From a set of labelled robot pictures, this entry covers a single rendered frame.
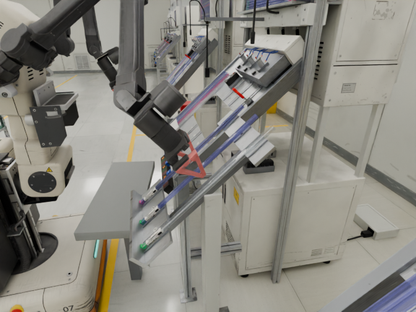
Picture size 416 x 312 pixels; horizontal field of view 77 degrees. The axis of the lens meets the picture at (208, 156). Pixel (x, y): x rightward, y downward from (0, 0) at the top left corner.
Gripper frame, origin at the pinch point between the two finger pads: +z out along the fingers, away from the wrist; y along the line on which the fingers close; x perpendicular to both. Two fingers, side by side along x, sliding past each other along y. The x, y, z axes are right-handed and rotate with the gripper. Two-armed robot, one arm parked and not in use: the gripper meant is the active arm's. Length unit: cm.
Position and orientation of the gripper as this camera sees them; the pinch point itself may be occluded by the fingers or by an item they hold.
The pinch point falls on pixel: (197, 165)
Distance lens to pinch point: 69.2
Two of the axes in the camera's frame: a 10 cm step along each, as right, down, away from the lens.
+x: -7.3, 6.8, 1.2
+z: 6.5, 6.1, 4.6
